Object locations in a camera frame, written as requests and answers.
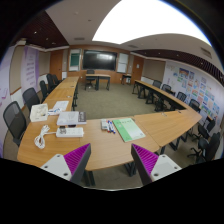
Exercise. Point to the green booklet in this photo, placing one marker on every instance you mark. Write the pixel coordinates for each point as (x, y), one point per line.
(128, 129)

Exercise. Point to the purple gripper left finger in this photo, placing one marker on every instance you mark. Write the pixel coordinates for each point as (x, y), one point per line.
(70, 166)

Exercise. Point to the white eraser block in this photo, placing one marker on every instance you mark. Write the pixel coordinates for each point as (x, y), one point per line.
(104, 124)

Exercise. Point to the black office chair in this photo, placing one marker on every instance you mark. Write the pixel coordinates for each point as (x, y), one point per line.
(15, 121)
(30, 97)

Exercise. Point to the black office chair near left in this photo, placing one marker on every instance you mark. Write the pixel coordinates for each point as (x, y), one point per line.
(15, 121)

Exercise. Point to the wooden front desk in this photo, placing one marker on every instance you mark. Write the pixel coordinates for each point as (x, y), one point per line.
(97, 78)

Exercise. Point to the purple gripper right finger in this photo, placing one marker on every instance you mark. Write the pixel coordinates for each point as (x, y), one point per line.
(152, 167)

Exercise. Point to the white whiteboard right of screen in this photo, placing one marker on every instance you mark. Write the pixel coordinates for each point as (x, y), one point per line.
(122, 63)

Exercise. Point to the black chair near right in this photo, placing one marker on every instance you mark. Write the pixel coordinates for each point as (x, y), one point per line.
(208, 149)

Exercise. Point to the purple wall banner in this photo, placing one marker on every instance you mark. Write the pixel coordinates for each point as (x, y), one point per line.
(29, 68)

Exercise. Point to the white box with dark end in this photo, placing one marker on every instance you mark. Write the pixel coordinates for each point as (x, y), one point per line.
(71, 118)

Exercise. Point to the white power strip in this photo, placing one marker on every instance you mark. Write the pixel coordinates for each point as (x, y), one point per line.
(69, 132)

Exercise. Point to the red marker pen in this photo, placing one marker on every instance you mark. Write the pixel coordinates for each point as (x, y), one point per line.
(108, 127)

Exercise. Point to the blue marker pen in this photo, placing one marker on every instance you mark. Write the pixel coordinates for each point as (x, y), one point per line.
(111, 127)

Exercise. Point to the large black wall screen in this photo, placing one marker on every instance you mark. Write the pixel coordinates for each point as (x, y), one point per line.
(99, 60)

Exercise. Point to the white paper sheet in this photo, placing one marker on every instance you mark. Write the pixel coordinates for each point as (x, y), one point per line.
(62, 105)

